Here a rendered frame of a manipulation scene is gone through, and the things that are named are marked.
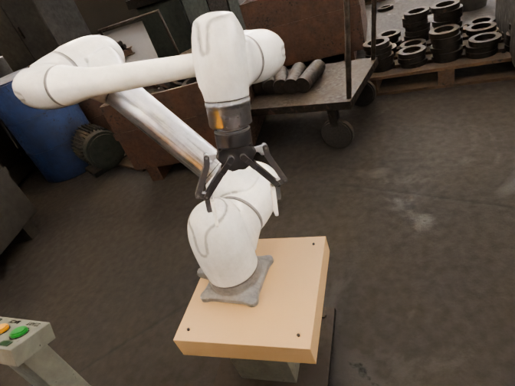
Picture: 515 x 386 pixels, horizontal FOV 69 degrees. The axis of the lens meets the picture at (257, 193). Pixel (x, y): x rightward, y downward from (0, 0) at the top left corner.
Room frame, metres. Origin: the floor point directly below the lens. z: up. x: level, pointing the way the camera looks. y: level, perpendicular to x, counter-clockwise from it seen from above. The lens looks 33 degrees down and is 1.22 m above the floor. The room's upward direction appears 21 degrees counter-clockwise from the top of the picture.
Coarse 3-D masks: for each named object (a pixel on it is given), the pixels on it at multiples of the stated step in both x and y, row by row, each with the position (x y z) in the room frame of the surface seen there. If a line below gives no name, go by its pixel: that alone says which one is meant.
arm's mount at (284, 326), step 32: (288, 256) 0.84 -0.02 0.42; (320, 256) 0.80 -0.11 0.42; (288, 288) 0.73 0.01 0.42; (320, 288) 0.71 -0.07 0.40; (192, 320) 0.74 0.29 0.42; (224, 320) 0.70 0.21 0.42; (256, 320) 0.66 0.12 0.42; (288, 320) 0.63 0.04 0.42; (320, 320) 0.64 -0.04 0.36; (192, 352) 0.68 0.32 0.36; (224, 352) 0.64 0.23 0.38; (256, 352) 0.59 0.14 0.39; (288, 352) 0.56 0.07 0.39
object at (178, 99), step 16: (176, 80) 2.68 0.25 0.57; (192, 80) 2.57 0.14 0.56; (160, 96) 2.37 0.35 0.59; (176, 96) 2.33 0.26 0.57; (192, 96) 2.29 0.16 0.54; (112, 112) 2.51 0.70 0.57; (176, 112) 2.35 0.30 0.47; (192, 112) 2.31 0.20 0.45; (112, 128) 2.54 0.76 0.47; (128, 128) 2.49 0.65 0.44; (192, 128) 2.32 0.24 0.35; (208, 128) 2.28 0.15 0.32; (256, 128) 2.36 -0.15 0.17; (128, 144) 2.52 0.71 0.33; (144, 144) 2.47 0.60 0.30; (144, 160) 2.50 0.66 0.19; (160, 160) 2.45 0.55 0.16; (176, 160) 2.41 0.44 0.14; (160, 176) 2.49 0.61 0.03
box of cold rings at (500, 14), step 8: (496, 0) 2.75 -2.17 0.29; (504, 0) 2.42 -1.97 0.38; (512, 0) 2.18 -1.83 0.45; (496, 8) 2.73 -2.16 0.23; (504, 8) 2.41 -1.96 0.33; (512, 8) 2.17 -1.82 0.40; (496, 16) 2.72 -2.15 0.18; (504, 16) 2.39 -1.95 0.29; (512, 16) 2.15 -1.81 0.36; (504, 24) 2.37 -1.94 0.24; (512, 24) 2.14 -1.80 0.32; (504, 32) 2.36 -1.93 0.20; (512, 32) 2.12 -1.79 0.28; (504, 40) 2.34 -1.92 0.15; (512, 40) 2.10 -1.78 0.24; (512, 48) 2.09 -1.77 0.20; (512, 56) 2.07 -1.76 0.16
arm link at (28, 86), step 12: (48, 60) 1.08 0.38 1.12; (60, 60) 1.09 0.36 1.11; (24, 72) 1.06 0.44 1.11; (36, 72) 1.02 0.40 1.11; (12, 84) 1.09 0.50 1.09; (24, 84) 1.03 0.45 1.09; (36, 84) 1.00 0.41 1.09; (24, 96) 1.04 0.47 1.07; (36, 96) 1.01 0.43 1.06; (48, 96) 0.99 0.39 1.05; (36, 108) 1.06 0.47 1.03; (48, 108) 1.03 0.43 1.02; (60, 108) 1.03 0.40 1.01
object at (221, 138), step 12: (216, 132) 0.71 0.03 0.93; (228, 132) 0.69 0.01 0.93; (240, 132) 0.69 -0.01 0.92; (216, 144) 0.72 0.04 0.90; (228, 144) 0.69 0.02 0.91; (240, 144) 0.69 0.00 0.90; (252, 144) 0.71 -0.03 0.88; (216, 156) 0.71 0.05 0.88; (228, 156) 0.71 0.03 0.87; (252, 156) 0.70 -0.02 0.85; (240, 168) 0.70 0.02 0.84
